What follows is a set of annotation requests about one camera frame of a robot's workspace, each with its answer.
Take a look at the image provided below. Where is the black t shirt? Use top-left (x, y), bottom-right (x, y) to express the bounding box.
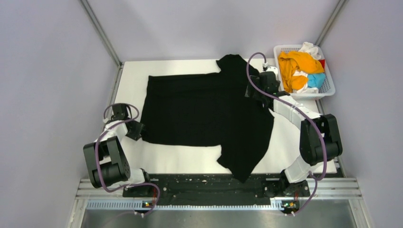
top-left (141, 54), bottom-right (274, 183)

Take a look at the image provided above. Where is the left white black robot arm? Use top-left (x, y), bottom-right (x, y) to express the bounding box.
top-left (83, 103), bottom-right (153, 196)

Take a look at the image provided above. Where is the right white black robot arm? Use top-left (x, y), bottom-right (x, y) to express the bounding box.
top-left (245, 70), bottom-right (343, 196)

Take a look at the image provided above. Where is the yellow t shirt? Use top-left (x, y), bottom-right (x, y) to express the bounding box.
top-left (278, 51), bottom-right (325, 93)

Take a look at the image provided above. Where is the blue t shirt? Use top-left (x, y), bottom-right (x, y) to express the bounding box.
top-left (307, 73), bottom-right (326, 89)

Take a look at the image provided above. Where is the white t shirt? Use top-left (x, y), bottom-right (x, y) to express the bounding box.
top-left (293, 42), bottom-right (322, 94)

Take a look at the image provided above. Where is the red t shirt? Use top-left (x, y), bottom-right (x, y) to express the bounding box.
top-left (319, 59), bottom-right (326, 69)

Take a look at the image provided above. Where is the white plastic laundry basket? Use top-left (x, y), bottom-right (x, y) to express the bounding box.
top-left (273, 44), bottom-right (336, 100)

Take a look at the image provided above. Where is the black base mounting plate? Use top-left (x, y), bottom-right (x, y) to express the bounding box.
top-left (123, 173), bottom-right (311, 207)

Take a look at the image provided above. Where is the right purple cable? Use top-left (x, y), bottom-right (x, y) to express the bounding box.
top-left (246, 52), bottom-right (328, 216)

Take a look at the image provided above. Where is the purple cable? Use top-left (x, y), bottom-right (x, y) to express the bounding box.
top-left (246, 52), bottom-right (328, 216)
top-left (94, 103), bottom-right (161, 218)

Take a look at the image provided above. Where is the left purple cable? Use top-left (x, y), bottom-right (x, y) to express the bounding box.
top-left (94, 103), bottom-right (161, 218)

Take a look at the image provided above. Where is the left aluminium corner post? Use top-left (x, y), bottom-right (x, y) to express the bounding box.
top-left (79, 0), bottom-right (123, 68)

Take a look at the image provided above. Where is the aluminium corner post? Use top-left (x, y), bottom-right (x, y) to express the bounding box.
top-left (79, 0), bottom-right (123, 68)
top-left (315, 0), bottom-right (349, 46)

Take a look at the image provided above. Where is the right aluminium corner post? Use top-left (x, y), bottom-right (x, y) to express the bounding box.
top-left (315, 0), bottom-right (349, 46)

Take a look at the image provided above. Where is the aluminium front frame rail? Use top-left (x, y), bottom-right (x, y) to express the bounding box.
top-left (75, 178), bottom-right (363, 200)

